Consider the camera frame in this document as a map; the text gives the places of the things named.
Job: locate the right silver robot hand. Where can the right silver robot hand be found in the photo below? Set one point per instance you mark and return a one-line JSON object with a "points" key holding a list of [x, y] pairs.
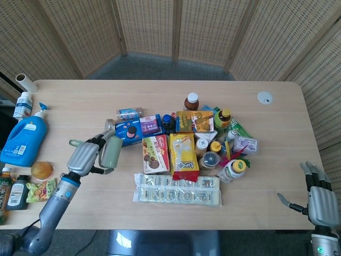
{"points": [[322, 205]]}

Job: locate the brown drink bottle white cap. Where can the brown drink bottle white cap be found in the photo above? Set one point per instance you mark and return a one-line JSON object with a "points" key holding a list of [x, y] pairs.
{"points": [[191, 102]]}

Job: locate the woven wicker folding screen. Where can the woven wicker folding screen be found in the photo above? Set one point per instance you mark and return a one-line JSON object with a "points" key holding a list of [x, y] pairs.
{"points": [[149, 29]]}

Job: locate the cola bottle blue cap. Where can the cola bottle blue cap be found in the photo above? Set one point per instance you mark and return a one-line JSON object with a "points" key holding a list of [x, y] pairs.
{"points": [[168, 124]]}

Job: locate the white peach drink bottle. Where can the white peach drink bottle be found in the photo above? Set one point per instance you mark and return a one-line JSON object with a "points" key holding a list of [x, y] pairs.
{"points": [[231, 170]]}

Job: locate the green yellow snack packet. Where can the green yellow snack packet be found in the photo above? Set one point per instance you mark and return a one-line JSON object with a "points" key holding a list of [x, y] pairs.
{"points": [[41, 190]]}

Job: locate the small glass jar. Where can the small glass jar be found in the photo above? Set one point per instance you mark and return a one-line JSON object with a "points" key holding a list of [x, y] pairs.
{"points": [[109, 124]]}

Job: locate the orange bun in plastic cup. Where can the orange bun in plastic cup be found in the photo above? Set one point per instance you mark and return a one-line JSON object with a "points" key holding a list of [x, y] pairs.
{"points": [[42, 170]]}

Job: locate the dark tea bottle green label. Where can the dark tea bottle green label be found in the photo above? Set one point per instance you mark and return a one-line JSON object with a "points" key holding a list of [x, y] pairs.
{"points": [[4, 192]]}

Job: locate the light blue box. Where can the light blue box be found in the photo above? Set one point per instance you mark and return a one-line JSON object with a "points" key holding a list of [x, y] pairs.
{"points": [[209, 109]]}

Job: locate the orange yellow snack box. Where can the orange yellow snack box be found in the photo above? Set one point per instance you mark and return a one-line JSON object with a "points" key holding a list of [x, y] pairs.
{"points": [[193, 121]]}

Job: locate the small clear bottle white cap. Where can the small clear bottle white cap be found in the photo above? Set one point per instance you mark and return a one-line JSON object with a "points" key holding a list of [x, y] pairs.
{"points": [[231, 135]]}

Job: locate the white triangular carton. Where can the white triangular carton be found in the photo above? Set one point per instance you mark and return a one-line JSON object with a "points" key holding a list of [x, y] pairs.
{"points": [[206, 137]]}

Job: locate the clear plastic cookie tray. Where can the clear plastic cookie tray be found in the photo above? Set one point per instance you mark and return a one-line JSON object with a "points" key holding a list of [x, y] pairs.
{"points": [[177, 190]]}

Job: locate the white red chocolate cookie box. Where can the white red chocolate cookie box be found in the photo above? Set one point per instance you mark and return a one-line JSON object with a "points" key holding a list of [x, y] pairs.
{"points": [[155, 154]]}

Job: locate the milk tea bottle white cap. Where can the milk tea bottle white cap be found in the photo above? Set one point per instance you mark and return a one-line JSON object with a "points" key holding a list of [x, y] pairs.
{"points": [[202, 146]]}

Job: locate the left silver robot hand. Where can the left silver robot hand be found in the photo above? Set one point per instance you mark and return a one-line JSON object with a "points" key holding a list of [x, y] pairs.
{"points": [[82, 158]]}

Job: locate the green tea bottle yellow cap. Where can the green tea bottle yellow cap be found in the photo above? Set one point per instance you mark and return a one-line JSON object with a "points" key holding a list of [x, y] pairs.
{"points": [[222, 120]]}

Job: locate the clear mini Oreo tube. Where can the clear mini Oreo tube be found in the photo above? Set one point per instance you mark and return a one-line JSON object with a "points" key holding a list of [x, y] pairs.
{"points": [[129, 113]]}

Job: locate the blue Oreo cookie box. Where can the blue Oreo cookie box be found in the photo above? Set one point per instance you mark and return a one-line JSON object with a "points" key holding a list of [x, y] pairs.
{"points": [[128, 133]]}

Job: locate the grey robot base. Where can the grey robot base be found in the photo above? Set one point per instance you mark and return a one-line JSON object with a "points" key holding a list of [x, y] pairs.
{"points": [[165, 244]]}

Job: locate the black sauce bottle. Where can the black sauce bottle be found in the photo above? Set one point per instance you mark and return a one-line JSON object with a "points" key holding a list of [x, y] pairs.
{"points": [[17, 193]]}

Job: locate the yellow red tea bag pack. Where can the yellow red tea bag pack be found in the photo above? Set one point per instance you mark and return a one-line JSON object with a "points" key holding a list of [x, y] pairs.
{"points": [[183, 157]]}

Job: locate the green tube pack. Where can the green tube pack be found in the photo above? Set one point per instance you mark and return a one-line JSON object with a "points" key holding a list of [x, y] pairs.
{"points": [[241, 128]]}

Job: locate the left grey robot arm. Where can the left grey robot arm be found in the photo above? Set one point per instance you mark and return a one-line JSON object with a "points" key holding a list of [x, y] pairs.
{"points": [[50, 208]]}

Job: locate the blue detergent pump bottle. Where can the blue detergent pump bottle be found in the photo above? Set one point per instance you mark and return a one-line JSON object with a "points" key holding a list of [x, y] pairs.
{"points": [[24, 141]]}

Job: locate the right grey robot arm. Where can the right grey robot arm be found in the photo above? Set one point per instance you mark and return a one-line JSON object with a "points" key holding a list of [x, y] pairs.
{"points": [[326, 244]]}

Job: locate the small purple box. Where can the small purple box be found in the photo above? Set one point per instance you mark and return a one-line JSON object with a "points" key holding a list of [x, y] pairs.
{"points": [[149, 125]]}

